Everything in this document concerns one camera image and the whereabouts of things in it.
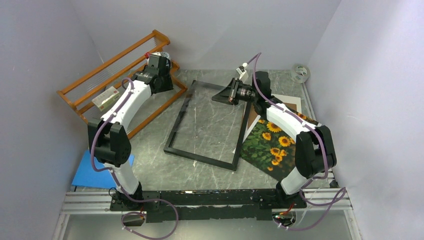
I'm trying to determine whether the sunflower photo print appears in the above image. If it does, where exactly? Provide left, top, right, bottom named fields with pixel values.
left=240, top=110, right=319, bottom=182

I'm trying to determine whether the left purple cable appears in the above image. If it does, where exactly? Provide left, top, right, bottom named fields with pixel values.
left=89, top=77, right=180, bottom=240

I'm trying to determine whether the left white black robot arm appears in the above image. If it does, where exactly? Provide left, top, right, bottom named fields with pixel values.
left=87, top=51, right=174, bottom=210

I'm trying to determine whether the blue white jar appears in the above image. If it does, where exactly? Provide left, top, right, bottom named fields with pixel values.
left=160, top=51, right=172, bottom=68

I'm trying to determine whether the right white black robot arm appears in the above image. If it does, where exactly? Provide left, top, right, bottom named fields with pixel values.
left=212, top=71, right=337, bottom=208

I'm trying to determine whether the white mat board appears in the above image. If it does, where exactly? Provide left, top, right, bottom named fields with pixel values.
left=242, top=94, right=302, bottom=143

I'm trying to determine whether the white red small box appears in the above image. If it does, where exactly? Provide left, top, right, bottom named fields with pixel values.
left=91, top=86, right=120, bottom=112

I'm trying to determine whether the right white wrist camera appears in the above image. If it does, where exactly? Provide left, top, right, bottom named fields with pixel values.
left=236, top=63, right=249, bottom=82

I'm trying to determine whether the purple cable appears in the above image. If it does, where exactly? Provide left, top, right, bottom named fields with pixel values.
left=89, top=77, right=180, bottom=240
left=243, top=52, right=347, bottom=232

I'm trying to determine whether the clear tape roll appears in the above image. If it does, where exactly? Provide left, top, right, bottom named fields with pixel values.
left=290, top=63, right=311, bottom=84

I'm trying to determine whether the blue paper sheet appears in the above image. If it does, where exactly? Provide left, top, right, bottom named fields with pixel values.
left=72, top=149, right=139, bottom=192

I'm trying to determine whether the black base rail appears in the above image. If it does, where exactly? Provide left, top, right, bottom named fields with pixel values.
left=109, top=188, right=307, bottom=223

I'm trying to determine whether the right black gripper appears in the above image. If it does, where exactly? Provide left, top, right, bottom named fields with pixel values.
left=212, top=78, right=258, bottom=106

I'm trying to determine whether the orange wooden rack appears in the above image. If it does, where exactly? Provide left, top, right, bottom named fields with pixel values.
left=57, top=29, right=188, bottom=138

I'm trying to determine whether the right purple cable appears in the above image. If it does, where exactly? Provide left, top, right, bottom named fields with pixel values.
left=243, top=52, right=347, bottom=232

